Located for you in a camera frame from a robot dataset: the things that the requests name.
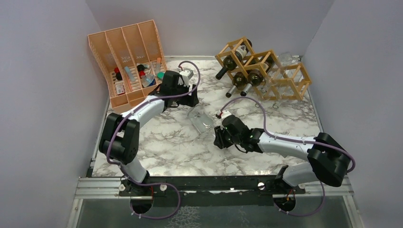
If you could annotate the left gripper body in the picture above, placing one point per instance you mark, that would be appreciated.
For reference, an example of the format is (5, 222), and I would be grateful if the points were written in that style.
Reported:
(187, 99)

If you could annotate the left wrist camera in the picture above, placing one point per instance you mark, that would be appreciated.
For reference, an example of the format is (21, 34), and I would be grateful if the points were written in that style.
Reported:
(185, 76)

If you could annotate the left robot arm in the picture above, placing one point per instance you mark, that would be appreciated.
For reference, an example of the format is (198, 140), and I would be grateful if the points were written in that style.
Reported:
(120, 136)

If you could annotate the green small box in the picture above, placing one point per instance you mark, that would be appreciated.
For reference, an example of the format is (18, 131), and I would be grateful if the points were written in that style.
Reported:
(160, 75)

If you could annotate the clear glass bottle silver cap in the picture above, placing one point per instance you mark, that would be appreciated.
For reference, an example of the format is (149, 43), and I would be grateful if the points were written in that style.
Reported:
(200, 119)

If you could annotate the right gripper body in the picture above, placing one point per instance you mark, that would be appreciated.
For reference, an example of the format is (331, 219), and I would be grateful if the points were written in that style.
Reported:
(225, 138)

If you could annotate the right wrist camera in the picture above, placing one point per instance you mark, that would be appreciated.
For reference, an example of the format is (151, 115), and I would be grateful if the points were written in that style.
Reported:
(223, 114)

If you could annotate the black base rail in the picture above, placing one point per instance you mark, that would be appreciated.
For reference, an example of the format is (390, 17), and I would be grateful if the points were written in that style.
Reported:
(204, 191)

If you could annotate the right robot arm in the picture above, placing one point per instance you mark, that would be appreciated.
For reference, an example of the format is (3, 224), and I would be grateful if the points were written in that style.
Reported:
(324, 159)

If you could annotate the orange plastic file organizer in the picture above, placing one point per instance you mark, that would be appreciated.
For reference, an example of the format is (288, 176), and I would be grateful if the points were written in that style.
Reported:
(118, 51)

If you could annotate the wooden wine rack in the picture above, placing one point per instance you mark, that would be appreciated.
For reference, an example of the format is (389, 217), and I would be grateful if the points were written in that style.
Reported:
(263, 73)

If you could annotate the red black small bottle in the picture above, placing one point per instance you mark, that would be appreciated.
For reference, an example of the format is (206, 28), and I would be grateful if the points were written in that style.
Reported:
(142, 70)

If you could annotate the clear square glass bottle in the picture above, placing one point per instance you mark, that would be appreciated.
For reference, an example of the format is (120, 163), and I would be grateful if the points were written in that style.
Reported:
(268, 91)

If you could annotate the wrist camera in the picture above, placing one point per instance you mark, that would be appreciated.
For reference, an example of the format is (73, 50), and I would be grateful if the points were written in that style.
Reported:
(223, 114)
(185, 76)

